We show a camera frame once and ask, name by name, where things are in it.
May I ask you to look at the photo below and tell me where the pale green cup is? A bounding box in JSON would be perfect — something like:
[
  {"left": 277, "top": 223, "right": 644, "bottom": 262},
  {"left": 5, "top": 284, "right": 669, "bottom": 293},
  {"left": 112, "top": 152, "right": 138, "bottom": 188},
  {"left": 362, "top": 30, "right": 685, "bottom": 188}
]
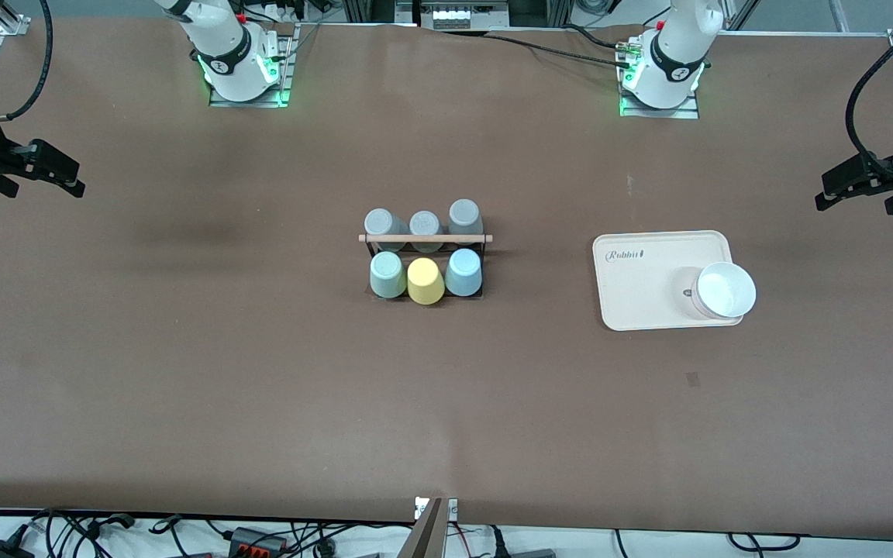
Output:
[{"left": 370, "top": 251, "right": 408, "bottom": 300}]

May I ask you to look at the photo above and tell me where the light blue cup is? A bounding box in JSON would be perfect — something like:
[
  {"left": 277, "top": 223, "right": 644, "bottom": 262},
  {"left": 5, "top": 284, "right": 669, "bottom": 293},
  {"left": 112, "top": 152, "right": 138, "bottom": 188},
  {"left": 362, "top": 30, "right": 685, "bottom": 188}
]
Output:
[{"left": 444, "top": 248, "right": 484, "bottom": 298}]

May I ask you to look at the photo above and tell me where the white bowl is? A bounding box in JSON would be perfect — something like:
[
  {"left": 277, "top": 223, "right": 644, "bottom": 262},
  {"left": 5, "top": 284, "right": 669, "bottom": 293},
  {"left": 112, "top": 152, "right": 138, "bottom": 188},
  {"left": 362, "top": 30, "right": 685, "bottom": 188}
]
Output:
[{"left": 691, "top": 261, "right": 757, "bottom": 320}]

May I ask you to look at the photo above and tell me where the beige rectangular tray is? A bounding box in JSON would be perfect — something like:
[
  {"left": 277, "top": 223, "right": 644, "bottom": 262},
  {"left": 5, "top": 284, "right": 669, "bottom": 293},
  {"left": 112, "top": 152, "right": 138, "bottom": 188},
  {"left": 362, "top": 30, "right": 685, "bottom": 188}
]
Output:
[{"left": 592, "top": 229, "right": 746, "bottom": 332}]

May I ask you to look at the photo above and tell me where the grey cup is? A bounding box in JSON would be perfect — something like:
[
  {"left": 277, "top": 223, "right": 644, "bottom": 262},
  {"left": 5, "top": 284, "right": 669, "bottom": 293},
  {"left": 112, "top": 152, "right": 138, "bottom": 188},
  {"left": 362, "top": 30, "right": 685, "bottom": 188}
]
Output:
[
  {"left": 447, "top": 199, "right": 484, "bottom": 247},
  {"left": 409, "top": 211, "right": 444, "bottom": 253},
  {"left": 364, "top": 208, "right": 410, "bottom": 253}
]

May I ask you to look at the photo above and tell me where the yellow cup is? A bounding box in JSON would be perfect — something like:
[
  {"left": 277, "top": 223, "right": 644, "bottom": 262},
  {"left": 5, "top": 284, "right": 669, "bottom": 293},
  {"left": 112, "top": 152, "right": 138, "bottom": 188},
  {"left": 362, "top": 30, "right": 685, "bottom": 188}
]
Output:
[{"left": 406, "top": 257, "right": 446, "bottom": 306}]

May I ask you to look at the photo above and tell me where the black orange connector box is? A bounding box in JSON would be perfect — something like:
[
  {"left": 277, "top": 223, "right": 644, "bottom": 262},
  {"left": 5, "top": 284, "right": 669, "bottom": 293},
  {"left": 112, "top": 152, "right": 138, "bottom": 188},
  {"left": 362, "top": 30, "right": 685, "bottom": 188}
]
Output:
[{"left": 229, "top": 527, "right": 288, "bottom": 557}]

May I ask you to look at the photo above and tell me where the white power strip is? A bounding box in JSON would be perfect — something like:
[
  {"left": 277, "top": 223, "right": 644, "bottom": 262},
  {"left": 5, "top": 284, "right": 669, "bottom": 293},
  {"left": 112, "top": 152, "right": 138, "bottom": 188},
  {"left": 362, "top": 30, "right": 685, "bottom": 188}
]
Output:
[{"left": 421, "top": 0, "right": 509, "bottom": 32}]

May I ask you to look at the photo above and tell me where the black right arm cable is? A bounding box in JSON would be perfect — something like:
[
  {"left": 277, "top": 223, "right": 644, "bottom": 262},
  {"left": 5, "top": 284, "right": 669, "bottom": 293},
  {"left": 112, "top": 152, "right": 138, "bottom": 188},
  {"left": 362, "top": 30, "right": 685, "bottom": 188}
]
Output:
[{"left": 0, "top": 0, "right": 54, "bottom": 125}]

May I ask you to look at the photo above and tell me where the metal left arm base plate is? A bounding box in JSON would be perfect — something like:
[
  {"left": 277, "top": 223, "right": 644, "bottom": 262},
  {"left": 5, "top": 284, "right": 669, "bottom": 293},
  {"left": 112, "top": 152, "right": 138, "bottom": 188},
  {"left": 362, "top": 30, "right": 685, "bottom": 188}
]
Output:
[{"left": 619, "top": 91, "right": 701, "bottom": 119}]

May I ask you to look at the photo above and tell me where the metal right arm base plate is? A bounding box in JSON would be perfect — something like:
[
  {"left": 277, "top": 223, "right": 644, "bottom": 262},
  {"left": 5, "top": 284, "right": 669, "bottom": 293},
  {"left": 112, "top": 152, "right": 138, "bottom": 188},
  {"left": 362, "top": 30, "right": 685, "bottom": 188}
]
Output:
[{"left": 209, "top": 23, "right": 296, "bottom": 108}]

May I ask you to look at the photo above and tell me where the black cable on table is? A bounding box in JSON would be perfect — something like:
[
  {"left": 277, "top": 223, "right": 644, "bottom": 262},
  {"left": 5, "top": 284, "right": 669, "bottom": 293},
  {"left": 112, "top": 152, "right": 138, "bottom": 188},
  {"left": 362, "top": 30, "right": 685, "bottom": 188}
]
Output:
[{"left": 485, "top": 31, "right": 627, "bottom": 69}]

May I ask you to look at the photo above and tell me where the black cable loop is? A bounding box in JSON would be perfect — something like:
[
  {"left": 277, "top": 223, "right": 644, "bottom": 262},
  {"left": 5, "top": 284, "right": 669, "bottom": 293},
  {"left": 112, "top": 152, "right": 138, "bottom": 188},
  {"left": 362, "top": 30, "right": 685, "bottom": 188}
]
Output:
[{"left": 728, "top": 532, "right": 802, "bottom": 553}]

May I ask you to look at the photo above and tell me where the black wire cup rack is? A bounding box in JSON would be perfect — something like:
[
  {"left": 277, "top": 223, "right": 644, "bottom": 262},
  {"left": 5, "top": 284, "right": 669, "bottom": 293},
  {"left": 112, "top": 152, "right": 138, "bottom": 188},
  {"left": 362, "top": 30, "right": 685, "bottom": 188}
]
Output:
[{"left": 358, "top": 231, "right": 494, "bottom": 301}]

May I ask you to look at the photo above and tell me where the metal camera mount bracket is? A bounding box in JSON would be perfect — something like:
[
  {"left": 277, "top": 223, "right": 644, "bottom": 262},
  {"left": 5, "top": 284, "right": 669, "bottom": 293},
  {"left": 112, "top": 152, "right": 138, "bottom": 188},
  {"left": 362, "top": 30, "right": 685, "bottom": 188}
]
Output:
[{"left": 398, "top": 496, "right": 459, "bottom": 558}]

